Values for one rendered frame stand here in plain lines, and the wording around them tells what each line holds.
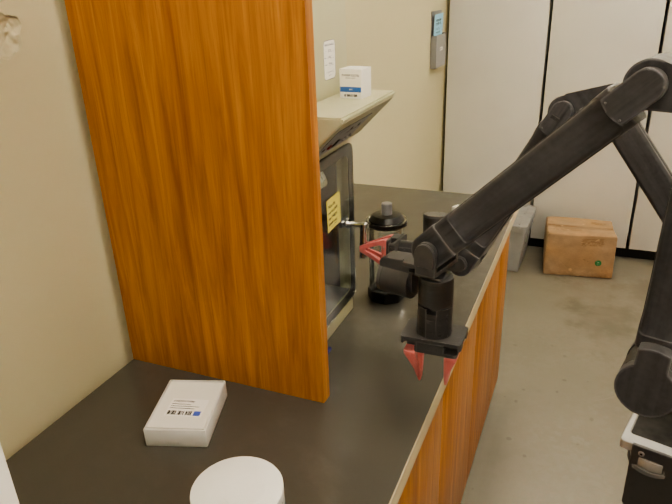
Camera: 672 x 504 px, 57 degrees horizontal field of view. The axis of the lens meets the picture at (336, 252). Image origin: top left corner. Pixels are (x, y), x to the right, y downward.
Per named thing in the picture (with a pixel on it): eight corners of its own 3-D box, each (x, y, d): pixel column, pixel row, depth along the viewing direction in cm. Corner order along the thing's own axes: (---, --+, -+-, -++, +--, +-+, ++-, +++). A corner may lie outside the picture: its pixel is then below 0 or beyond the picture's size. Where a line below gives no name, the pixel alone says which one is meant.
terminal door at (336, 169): (303, 352, 136) (291, 177, 120) (353, 292, 162) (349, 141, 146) (306, 353, 136) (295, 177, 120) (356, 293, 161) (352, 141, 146)
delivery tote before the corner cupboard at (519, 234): (429, 262, 414) (431, 215, 401) (446, 239, 448) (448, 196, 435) (522, 276, 390) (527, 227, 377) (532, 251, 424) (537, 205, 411)
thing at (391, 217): (362, 229, 161) (362, 205, 158) (379, 218, 168) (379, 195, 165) (394, 235, 156) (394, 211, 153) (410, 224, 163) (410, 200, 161)
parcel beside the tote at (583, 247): (541, 274, 391) (546, 232, 380) (541, 253, 420) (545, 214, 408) (611, 280, 381) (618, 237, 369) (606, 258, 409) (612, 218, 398)
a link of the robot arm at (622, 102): (679, 94, 67) (695, 82, 75) (645, 54, 68) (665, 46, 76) (420, 280, 95) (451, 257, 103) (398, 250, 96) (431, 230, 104)
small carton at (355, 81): (340, 98, 130) (339, 68, 128) (350, 94, 134) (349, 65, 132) (361, 99, 128) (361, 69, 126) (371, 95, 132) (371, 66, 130)
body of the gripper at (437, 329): (410, 326, 109) (410, 288, 106) (468, 336, 105) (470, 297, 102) (399, 344, 104) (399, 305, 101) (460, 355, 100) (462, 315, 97)
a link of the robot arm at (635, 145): (607, 63, 111) (615, 64, 119) (540, 107, 119) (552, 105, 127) (743, 279, 108) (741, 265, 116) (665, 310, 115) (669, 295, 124)
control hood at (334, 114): (287, 168, 119) (284, 116, 115) (349, 131, 146) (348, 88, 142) (343, 173, 114) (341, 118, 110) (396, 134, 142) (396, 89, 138)
